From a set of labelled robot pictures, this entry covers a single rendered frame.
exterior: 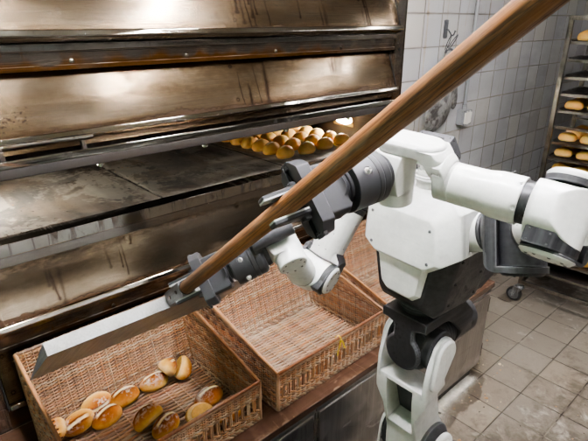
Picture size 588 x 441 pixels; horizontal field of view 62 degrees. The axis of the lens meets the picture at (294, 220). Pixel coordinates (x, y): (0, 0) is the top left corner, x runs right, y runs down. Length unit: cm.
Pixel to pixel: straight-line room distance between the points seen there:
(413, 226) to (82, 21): 103
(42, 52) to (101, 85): 18
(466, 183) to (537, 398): 220
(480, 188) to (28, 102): 118
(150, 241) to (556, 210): 133
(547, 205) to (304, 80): 141
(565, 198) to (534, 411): 212
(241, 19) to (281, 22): 17
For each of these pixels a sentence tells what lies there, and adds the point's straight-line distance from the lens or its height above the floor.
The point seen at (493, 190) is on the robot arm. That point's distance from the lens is 77.
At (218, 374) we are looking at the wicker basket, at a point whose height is 62.
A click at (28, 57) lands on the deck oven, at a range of 151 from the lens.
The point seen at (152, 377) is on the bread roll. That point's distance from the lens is 180.
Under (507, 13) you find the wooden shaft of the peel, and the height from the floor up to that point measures 176.
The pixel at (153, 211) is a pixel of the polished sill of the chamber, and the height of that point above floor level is 116.
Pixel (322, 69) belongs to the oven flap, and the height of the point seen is 157.
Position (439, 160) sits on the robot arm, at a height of 156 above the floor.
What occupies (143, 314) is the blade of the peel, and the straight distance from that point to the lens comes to 113.
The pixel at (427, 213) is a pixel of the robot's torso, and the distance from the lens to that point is 108.
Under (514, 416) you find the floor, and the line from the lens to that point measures 275.
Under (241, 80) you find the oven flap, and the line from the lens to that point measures 183.
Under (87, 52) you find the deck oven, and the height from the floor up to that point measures 167.
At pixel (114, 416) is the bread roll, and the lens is 173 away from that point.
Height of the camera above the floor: 175
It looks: 22 degrees down
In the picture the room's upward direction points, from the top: straight up
